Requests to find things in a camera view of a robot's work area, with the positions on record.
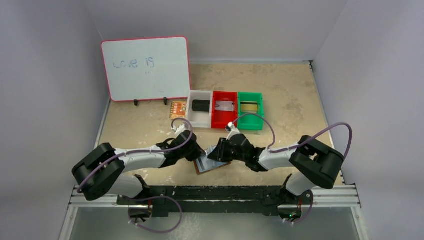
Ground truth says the brown leather card holder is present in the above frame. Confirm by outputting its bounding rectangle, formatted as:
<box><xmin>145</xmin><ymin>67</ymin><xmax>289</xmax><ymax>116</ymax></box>
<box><xmin>194</xmin><ymin>146</ymin><xmax>231</xmax><ymax>175</ymax></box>

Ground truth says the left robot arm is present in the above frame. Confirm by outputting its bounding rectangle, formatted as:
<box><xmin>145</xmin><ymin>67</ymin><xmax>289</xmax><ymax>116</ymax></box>
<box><xmin>71</xmin><ymin>130</ymin><xmax>206</xmax><ymax>205</ymax></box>

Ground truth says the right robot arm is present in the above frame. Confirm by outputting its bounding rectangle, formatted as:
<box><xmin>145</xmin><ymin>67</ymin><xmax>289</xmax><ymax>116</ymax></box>
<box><xmin>207</xmin><ymin>133</ymin><xmax>344</xmax><ymax>204</ymax></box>

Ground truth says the gold card in green bin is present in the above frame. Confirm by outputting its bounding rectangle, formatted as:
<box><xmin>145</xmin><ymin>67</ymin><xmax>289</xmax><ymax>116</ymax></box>
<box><xmin>240</xmin><ymin>101</ymin><xmax>259</xmax><ymax>114</ymax></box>

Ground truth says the orange patterned card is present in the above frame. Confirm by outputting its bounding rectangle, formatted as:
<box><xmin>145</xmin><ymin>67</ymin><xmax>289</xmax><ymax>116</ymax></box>
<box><xmin>169</xmin><ymin>101</ymin><xmax>187</xmax><ymax>120</ymax></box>

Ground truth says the silver card in red bin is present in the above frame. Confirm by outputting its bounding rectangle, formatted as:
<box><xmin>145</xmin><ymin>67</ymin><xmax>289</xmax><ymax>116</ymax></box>
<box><xmin>215</xmin><ymin>100</ymin><xmax>235</xmax><ymax>112</ymax></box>

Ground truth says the black card in white bin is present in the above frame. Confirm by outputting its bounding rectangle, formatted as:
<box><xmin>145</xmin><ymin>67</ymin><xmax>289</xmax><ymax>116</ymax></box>
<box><xmin>191</xmin><ymin>99</ymin><xmax>211</xmax><ymax>112</ymax></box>

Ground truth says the red plastic bin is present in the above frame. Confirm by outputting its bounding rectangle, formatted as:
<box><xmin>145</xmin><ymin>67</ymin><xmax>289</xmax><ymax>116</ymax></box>
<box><xmin>211</xmin><ymin>91</ymin><xmax>238</xmax><ymax>129</ymax></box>

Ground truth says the green plastic bin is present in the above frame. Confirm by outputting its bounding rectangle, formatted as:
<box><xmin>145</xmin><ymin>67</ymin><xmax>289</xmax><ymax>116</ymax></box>
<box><xmin>237</xmin><ymin>92</ymin><xmax>265</xmax><ymax>131</ymax></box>

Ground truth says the white plastic bin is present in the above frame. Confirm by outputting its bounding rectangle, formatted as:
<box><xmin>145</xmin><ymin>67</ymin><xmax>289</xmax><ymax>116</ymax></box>
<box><xmin>185</xmin><ymin>90</ymin><xmax>213</xmax><ymax>129</ymax></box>

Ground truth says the pink framed whiteboard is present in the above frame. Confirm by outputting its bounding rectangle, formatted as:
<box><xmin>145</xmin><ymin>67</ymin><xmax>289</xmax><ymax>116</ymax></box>
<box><xmin>100</xmin><ymin>35</ymin><xmax>191</xmax><ymax>102</ymax></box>

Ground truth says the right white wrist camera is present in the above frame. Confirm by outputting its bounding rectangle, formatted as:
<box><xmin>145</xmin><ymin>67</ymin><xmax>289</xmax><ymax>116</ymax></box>
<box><xmin>225</xmin><ymin>122</ymin><xmax>240</xmax><ymax>140</ymax></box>

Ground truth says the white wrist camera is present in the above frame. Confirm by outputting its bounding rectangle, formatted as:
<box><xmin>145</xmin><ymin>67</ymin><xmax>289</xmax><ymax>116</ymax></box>
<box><xmin>172</xmin><ymin>123</ymin><xmax>190</xmax><ymax>136</ymax></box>
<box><xmin>225</xmin><ymin>122</ymin><xmax>240</xmax><ymax>140</ymax></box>

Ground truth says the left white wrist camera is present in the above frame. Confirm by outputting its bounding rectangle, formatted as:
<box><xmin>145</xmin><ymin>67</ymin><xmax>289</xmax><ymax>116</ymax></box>
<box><xmin>172</xmin><ymin>123</ymin><xmax>190</xmax><ymax>136</ymax></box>

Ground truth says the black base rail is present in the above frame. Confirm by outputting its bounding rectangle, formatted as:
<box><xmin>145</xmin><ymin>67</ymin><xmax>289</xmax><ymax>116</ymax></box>
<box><xmin>117</xmin><ymin>185</ymin><xmax>313</xmax><ymax>218</ymax></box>

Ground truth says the aluminium frame rail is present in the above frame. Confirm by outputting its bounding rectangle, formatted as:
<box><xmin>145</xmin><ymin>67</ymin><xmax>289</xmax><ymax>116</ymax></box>
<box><xmin>59</xmin><ymin>185</ymin><xmax>369</xmax><ymax>240</ymax></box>

